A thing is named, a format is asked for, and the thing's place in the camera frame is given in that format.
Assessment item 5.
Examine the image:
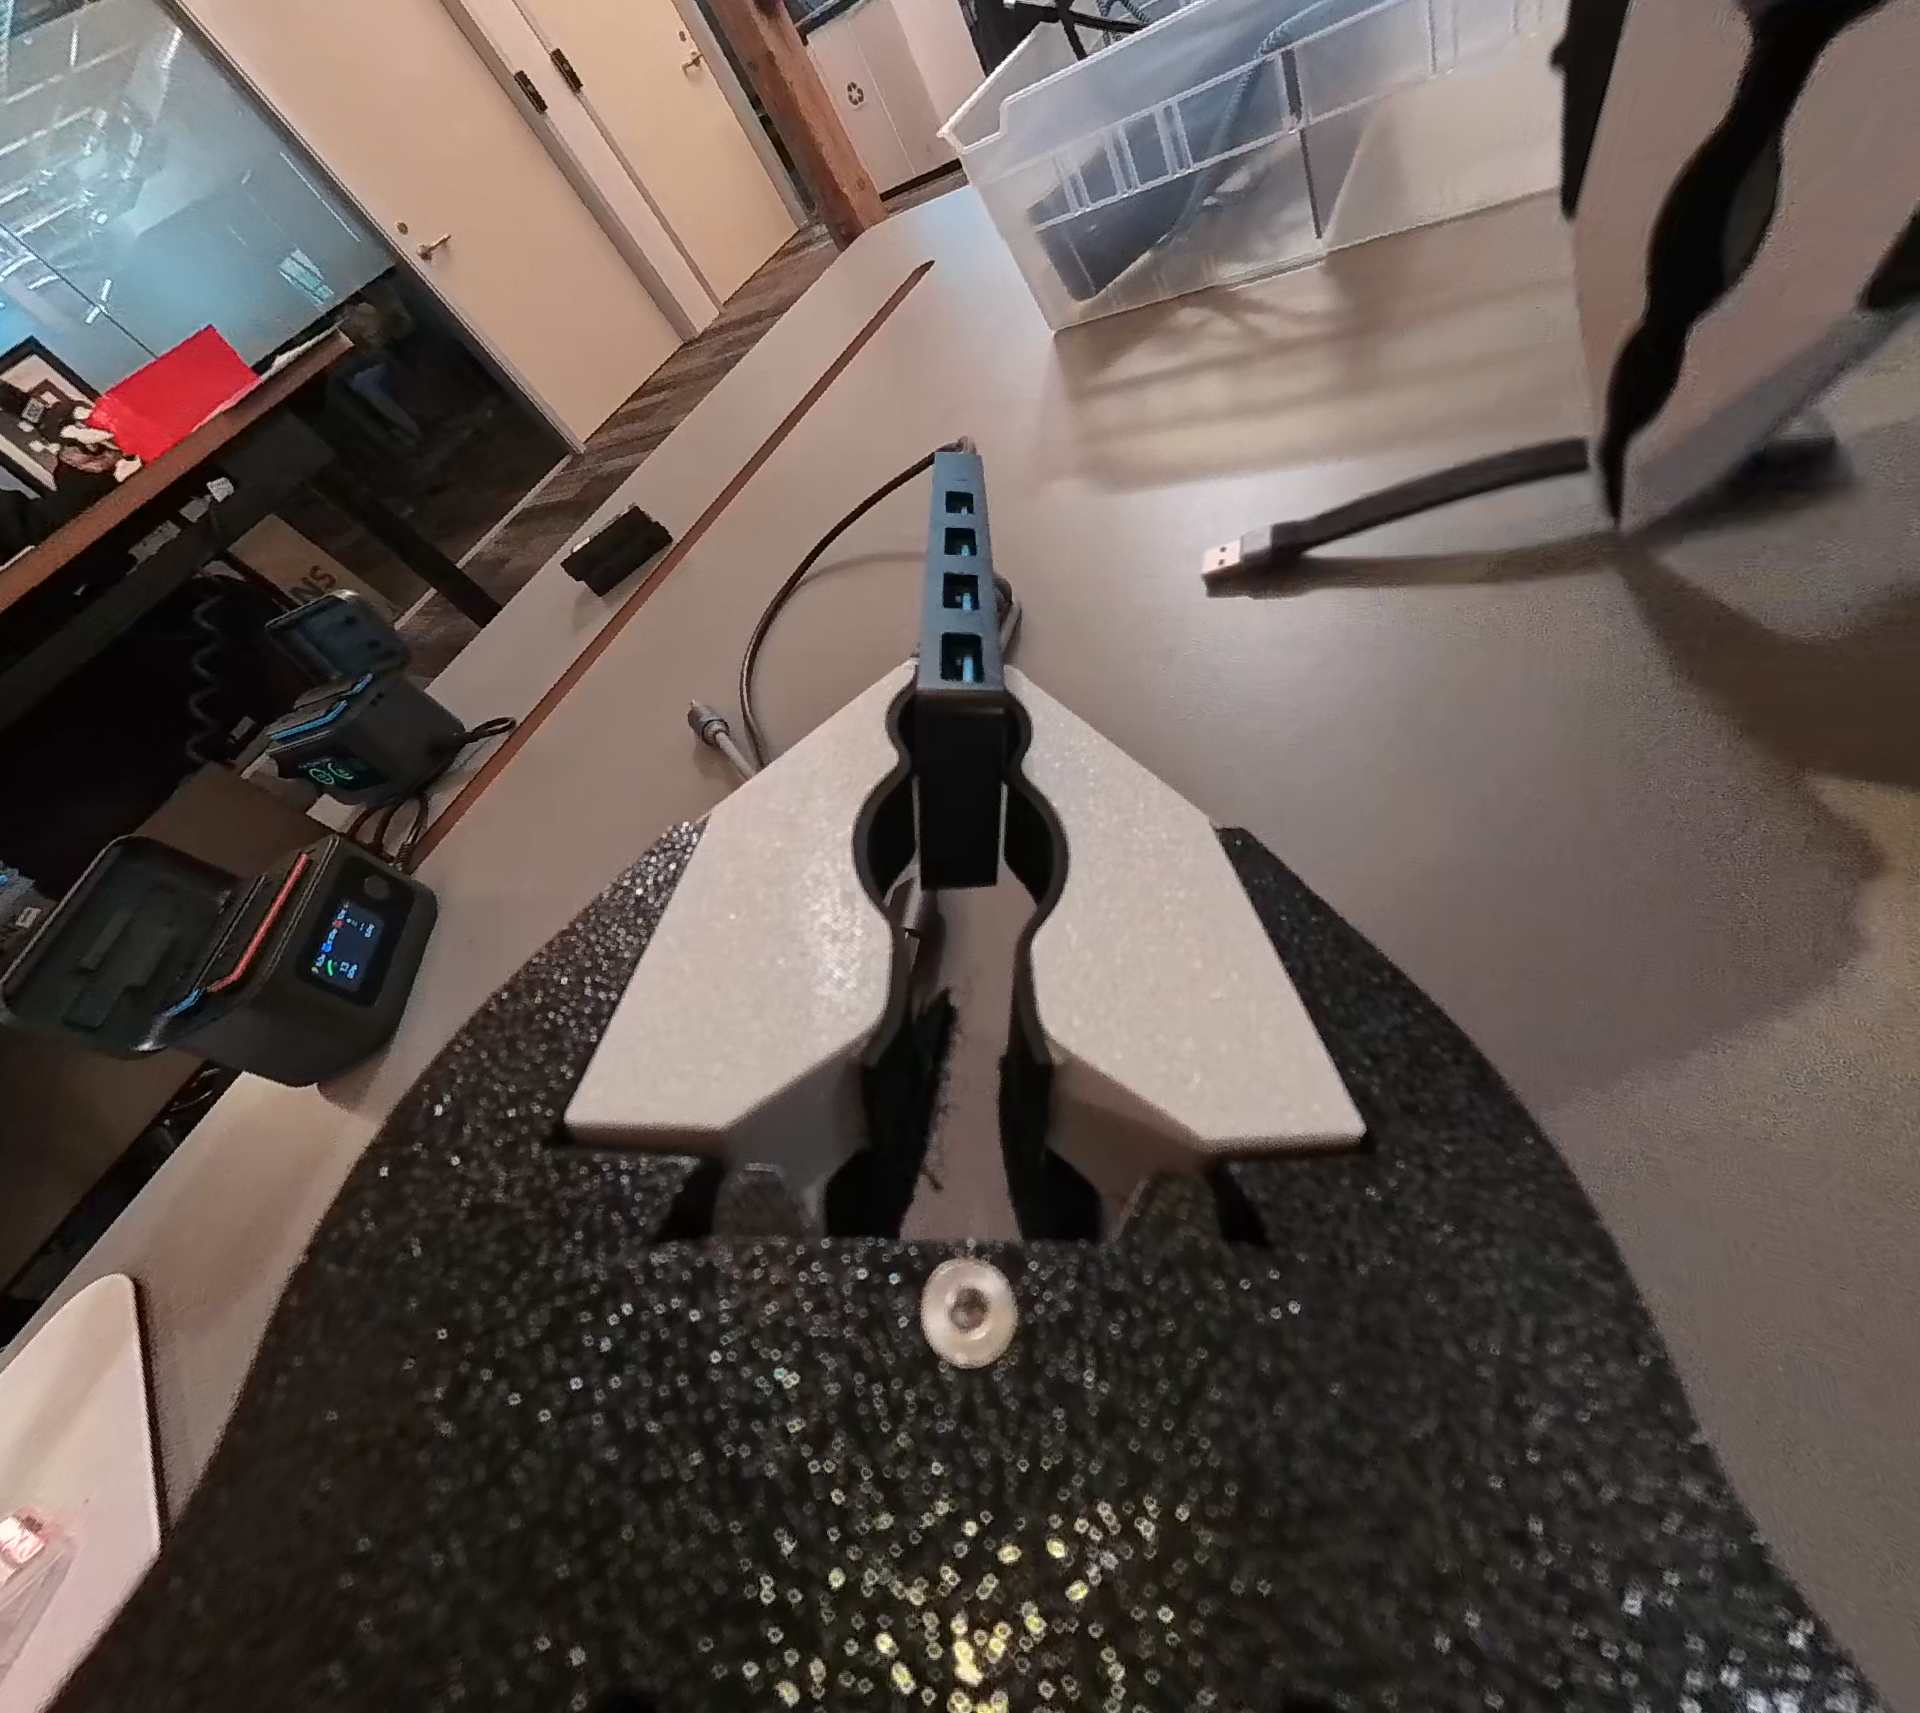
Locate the charging case with red stripe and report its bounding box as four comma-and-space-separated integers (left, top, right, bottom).
0, 832, 440, 1087

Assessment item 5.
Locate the black usb cable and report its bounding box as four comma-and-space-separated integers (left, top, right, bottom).
1197, 443, 1593, 592

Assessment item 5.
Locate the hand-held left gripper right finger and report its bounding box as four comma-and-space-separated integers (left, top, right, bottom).
991, 667, 1369, 1241

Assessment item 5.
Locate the red box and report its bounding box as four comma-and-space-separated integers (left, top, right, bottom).
85, 332, 259, 464

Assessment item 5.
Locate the wooden post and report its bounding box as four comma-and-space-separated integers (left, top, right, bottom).
597, 0, 891, 246

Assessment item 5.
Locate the glass partition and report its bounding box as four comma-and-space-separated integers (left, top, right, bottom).
0, 0, 583, 635

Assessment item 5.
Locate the charging case with green display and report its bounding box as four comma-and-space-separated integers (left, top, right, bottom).
259, 588, 469, 812

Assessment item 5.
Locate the white stand base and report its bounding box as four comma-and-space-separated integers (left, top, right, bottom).
0, 1272, 164, 1713

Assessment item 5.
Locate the black white marker board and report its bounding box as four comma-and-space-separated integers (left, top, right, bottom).
0, 337, 93, 501

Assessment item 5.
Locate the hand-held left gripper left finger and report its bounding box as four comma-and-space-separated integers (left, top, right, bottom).
562, 666, 964, 1237

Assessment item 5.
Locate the white recycling cabinet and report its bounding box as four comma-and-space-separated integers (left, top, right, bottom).
800, 0, 998, 201

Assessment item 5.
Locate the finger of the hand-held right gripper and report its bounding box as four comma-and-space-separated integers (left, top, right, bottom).
1620, 0, 1920, 536
1565, 0, 1793, 524

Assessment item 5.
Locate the small black box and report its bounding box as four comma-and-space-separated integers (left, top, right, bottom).
562, 510, 672, 597

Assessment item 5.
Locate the wooden side table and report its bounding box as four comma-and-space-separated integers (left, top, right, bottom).
0, 326, 504, 757

